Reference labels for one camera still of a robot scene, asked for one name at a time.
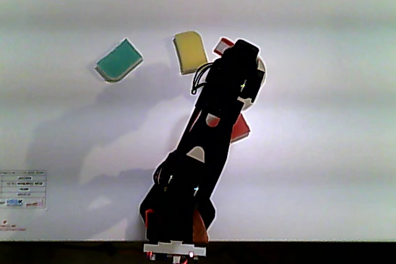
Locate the red white striped sponge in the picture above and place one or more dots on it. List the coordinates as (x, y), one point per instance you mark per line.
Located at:
(221, 47)

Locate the white paper cup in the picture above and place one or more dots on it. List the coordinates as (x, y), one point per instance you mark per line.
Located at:
(262, 66)

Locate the yellow sponge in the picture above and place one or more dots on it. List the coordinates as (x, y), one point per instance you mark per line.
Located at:
(190, 52)

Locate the green sponge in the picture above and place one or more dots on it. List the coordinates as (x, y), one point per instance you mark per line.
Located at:
(119, 61)

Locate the printed label sticker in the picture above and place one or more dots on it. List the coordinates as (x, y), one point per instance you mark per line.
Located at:
(23, 188)

